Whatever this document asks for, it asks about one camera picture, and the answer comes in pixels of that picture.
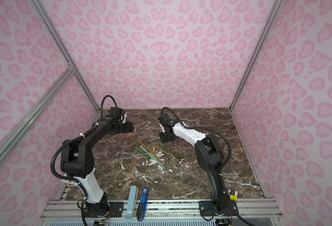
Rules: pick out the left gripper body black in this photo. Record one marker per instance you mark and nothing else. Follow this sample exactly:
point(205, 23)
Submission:
point(127, 127)

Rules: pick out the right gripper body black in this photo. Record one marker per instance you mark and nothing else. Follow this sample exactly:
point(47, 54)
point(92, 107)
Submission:
point(167, 137)

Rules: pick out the dark green pen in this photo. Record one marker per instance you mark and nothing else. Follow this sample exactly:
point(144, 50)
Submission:
point(162, 146)
point(139, 150)

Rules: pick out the light green pen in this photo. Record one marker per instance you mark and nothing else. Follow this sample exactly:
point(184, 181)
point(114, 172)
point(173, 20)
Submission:
point(146, 151)

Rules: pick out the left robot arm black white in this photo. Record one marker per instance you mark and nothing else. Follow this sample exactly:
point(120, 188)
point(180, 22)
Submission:
point(74, 161)

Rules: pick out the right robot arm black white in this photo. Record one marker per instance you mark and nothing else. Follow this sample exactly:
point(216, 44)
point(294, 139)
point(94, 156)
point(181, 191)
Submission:
point(213, 151)

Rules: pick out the brown pen right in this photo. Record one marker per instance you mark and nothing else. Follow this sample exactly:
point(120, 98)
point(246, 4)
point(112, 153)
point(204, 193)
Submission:
point(160, 149)

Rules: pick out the brown pen left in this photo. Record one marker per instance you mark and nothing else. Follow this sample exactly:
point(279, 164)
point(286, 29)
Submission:
point(141, 143)

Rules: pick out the blue black utility tool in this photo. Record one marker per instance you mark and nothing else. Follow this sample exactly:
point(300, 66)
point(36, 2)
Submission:
point(142, 206)

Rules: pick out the light blue eraser block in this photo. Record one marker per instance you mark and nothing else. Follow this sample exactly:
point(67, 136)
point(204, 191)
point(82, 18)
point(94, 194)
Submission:
point(131, 203)

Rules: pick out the yellow connector plug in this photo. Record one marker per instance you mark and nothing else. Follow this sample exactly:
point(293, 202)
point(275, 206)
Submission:
point(233, 194)

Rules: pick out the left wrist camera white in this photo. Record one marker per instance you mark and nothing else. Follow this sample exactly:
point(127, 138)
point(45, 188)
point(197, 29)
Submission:
point(123, 116)

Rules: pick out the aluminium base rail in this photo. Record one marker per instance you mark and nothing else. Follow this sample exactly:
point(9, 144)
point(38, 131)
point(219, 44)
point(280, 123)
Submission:
point(183, 212)

